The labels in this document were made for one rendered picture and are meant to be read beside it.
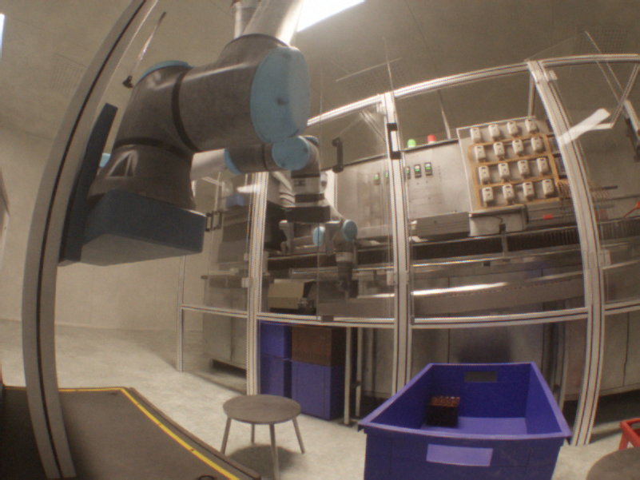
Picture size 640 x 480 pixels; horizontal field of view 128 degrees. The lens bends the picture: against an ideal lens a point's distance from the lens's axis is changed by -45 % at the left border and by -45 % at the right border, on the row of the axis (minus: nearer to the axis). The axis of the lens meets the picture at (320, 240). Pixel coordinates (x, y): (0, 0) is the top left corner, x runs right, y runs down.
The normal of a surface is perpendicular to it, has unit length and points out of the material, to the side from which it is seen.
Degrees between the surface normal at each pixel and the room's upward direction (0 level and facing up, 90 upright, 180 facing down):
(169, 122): 137
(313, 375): 90
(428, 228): 90
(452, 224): 90
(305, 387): 90
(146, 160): 70
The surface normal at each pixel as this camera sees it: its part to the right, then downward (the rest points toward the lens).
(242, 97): -0.14, 0.47
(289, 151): -0.07, 0.22
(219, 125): -0.08, 0.82
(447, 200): -0.55, -0.18
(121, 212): 0.83, -0.11
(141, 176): 0.52, -0.49
